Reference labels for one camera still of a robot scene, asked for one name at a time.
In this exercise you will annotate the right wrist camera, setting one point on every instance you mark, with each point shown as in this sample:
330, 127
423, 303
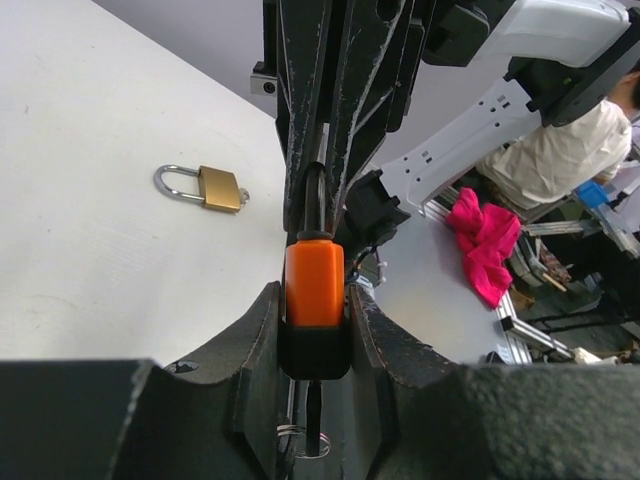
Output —
263, 80

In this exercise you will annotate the large brass padlock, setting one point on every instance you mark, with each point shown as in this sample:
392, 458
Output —
218, 190

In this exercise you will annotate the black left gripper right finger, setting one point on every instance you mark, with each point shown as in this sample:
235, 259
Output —
420, 416

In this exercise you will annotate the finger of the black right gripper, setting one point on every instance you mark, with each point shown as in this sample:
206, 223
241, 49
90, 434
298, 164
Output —
302, 35

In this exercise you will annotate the black-headed key bunch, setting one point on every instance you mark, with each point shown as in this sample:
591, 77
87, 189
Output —
300, 437

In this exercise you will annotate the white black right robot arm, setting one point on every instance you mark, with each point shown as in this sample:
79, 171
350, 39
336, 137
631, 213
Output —
564, 57

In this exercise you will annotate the person in white shirt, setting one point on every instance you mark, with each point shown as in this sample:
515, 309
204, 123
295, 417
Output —
551, 162

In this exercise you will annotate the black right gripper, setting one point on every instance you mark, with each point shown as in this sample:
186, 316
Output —
373, 52

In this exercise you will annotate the pink cloth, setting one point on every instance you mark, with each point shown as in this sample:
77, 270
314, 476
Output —
486, 235

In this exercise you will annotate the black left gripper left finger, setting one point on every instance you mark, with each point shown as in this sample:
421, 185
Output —
210, 415

